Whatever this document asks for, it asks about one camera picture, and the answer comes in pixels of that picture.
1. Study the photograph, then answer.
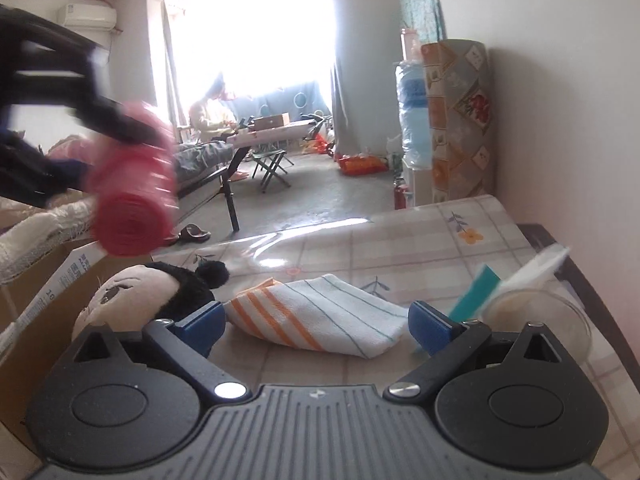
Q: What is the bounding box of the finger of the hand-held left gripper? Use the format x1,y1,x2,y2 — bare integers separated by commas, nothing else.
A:
0,5,163,146
0,130,98,211

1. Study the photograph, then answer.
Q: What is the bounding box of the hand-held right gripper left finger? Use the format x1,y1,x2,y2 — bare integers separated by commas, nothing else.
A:
57,300,252,404

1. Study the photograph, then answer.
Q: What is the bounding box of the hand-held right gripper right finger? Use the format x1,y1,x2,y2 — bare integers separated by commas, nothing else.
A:
384,301,583,404

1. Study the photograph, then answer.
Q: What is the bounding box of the pink trash bag roll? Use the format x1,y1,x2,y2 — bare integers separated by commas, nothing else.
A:
90,100,180,257

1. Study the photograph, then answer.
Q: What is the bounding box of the orange striped white towel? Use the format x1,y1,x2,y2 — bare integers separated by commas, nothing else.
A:
224,274,410,360

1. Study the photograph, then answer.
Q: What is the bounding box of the brown cardboard box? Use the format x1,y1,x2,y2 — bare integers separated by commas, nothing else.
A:
0,237,153,468

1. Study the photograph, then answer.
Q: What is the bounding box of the pink floral quilt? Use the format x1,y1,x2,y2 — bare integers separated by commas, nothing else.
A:
47,135,96,166

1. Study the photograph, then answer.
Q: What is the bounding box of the white lace bedspread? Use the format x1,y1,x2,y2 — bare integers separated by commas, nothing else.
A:
0,195,103,286

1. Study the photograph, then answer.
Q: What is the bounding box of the black-haired plush doll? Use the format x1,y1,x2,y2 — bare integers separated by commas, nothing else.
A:
72,260,231,346

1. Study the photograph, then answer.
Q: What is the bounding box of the checked floral tablecloth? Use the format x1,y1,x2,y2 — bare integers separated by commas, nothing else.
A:
150,194,626,461

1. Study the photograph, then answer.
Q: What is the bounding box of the white air conditioner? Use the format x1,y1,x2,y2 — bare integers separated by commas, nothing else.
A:
57,2,118,31

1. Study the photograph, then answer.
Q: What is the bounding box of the brown slipper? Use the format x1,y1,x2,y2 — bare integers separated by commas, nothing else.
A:
177,224,212,243

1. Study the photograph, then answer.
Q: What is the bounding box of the beige fluffy cloth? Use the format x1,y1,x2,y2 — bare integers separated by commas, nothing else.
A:
492,291,556,321

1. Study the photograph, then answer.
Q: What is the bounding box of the grey folded blanket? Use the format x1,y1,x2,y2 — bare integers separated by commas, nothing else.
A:
172,141,236,173

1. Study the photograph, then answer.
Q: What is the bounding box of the white and teal tissue pack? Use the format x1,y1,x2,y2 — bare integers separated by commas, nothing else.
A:
447,245,573,321

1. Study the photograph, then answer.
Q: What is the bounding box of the red fire extinguisher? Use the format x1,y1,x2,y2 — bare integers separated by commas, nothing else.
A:
392,175,412,211

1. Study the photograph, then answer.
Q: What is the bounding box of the clear glass cup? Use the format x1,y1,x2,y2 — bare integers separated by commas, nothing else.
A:
482,287,593,366

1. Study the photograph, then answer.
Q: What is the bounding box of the white water dispenser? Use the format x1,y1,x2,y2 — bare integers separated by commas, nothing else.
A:
402,162,436,208

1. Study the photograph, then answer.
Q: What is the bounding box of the large red plastic bag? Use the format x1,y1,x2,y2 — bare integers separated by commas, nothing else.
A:
337,152,388,177

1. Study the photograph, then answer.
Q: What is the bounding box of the small cardboard box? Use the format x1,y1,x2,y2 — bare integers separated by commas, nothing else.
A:
252,112,291,128

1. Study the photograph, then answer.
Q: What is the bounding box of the white folding table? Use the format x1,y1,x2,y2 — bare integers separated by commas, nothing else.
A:
227,119,321,183

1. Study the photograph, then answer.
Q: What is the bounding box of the green folding stool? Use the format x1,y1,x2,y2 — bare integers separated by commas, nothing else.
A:
250,149,296,193

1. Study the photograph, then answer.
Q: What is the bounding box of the blue circle-print cloth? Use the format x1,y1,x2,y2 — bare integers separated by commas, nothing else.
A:
227,80,321,128

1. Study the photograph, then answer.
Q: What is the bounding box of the patterned tall roll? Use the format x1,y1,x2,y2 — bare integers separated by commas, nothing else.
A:
420,39,493,206

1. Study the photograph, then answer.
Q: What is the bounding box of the small red plastic bag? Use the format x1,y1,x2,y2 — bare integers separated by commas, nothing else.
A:
300,135,335,157

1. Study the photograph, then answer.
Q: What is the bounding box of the grey curtain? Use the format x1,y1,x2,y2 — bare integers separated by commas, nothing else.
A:
329,52,353,161

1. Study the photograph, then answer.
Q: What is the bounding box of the teal hanging cloth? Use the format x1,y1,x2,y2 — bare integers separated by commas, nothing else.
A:
399,0,447,45

